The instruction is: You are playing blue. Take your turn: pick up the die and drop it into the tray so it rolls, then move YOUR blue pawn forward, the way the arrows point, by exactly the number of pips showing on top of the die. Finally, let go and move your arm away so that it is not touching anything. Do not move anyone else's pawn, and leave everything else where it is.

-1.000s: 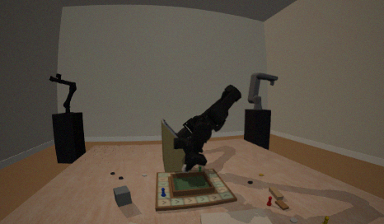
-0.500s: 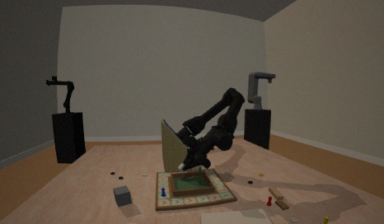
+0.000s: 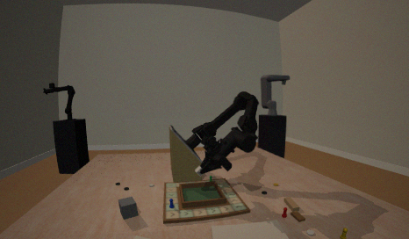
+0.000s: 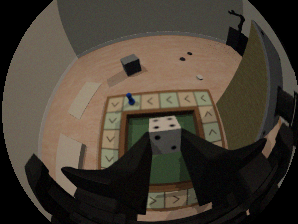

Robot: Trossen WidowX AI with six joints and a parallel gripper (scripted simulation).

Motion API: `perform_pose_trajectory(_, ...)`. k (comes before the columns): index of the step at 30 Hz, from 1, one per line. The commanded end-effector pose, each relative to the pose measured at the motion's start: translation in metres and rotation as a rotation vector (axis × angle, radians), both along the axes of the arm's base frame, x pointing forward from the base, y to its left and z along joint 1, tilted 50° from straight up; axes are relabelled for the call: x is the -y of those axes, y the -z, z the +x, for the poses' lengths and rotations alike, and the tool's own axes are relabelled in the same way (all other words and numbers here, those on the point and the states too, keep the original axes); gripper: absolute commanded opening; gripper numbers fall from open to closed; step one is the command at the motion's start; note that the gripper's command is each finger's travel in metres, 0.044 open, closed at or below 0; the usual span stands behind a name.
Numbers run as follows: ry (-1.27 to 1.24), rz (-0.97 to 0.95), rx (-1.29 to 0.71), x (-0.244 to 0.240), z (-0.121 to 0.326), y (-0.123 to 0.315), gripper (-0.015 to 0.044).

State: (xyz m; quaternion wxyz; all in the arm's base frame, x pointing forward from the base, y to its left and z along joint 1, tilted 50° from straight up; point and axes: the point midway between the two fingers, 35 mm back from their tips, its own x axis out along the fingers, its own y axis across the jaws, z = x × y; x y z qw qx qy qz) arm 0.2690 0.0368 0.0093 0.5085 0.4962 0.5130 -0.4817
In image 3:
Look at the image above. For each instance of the yellow pawn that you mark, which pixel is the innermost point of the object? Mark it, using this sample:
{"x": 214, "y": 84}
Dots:
{"x": 343, "y": 236}

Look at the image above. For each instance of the white die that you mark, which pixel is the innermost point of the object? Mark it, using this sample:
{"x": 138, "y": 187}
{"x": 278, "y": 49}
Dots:
{"x": 197, "y": 171}

